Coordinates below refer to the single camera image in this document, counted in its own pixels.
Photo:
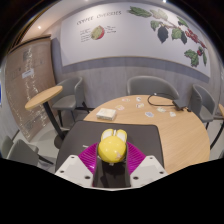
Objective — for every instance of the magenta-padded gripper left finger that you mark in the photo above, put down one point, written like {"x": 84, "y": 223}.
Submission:
{"x": 75, "y": 168}

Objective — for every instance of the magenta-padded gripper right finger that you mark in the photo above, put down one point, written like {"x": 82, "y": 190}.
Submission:
{"x": 148, "y": 168}

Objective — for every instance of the yellow computer mouse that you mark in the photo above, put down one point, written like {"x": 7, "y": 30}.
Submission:
{"x": 111, "y": 148}

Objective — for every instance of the dark grey mouse pad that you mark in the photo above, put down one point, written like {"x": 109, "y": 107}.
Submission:
{"x": 83, "y": 133}

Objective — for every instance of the small white packet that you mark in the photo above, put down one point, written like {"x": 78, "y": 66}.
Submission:
{"x": 172, "y": 114}
{"x": 125, "y": 99}
{"x": 119, "y": 107}
{"x": 161, "y": 109}
{"x": 140, "y": 105}
{"x": 138, "y": 99}
{"x": 149, "y": 114}

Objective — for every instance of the grey upholstered chair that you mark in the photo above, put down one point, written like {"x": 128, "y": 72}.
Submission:
{"x": 200, "y": 103}
{"x": 21, "y": 151}
{"x": 68, "y": 96}
{"x": 151, "y": 86}

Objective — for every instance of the white tissue pack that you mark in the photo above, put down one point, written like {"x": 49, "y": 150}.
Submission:
{"x": 106, "y": 114}

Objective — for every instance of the small round wooden side table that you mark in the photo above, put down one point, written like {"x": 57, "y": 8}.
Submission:
{"x": 43, "y": 96}

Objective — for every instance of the white paper label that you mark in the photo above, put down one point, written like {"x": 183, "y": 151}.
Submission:
{"x": 27, "y": 73}

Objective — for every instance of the brown printed wall panel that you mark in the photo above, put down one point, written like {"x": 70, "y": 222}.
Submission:
{"x": 20, "y": 106}

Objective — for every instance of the white coffee plant wall mural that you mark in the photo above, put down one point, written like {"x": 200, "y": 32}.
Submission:
{"x": 133, "y": 36}

